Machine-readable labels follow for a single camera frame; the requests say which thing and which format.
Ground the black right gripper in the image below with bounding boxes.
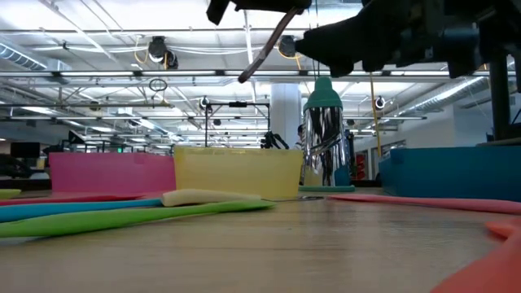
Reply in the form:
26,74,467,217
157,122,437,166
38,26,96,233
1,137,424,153
295,0,489,78

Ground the dark wooden spoon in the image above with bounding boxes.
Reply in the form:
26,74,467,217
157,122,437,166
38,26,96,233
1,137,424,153
238,7,304,85

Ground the cream handled knife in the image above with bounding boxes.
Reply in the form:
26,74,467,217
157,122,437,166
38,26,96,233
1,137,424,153
161,188,326,208

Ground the orange silicone spatula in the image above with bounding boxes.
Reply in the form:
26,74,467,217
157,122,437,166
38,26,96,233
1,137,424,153
431,219,521,293

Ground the green silicone spatula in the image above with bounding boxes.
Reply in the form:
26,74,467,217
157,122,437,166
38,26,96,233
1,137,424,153
0,199,278,239

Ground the red silicone spatula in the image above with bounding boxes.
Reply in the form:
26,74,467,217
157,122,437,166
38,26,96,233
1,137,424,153
0,194,143,207

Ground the blue silicone spatula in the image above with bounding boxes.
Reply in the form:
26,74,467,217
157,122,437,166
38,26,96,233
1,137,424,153
0,198,164,224

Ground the clear utensil holder cup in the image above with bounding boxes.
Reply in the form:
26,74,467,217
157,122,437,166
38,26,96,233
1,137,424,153
299,77,356,193

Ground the white building column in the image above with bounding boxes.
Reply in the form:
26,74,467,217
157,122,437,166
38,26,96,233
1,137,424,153
270,83,304,150

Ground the red cabinet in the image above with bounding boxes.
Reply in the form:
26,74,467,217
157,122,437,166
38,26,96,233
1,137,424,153
354,152,369,181

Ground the blue plastic bin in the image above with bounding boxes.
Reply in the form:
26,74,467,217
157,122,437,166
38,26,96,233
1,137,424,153
378,145,521,203

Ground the yellow plastic bin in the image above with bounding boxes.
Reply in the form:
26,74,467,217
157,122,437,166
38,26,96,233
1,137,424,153
173,146,304,200

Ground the pink plastic bin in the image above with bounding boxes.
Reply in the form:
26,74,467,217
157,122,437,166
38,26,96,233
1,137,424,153
48,152,177,195

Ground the black monitor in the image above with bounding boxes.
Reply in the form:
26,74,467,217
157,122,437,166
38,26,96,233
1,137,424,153
10,142,42,160

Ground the black ceiling cable reel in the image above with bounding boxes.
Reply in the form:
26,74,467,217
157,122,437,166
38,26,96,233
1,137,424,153
277,35,299,59
147,36,179,70

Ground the yellow cable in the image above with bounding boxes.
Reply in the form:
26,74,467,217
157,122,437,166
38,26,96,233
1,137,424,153
368,72,383,160

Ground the black background rig frame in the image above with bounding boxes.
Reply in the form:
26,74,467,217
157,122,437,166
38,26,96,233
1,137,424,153
204,101,272,148

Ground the black coiled cable ring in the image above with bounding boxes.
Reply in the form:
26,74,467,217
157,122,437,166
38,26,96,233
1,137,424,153
148,78,169,94

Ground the black vertical post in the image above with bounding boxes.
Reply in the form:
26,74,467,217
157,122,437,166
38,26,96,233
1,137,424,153
490,52,512,142

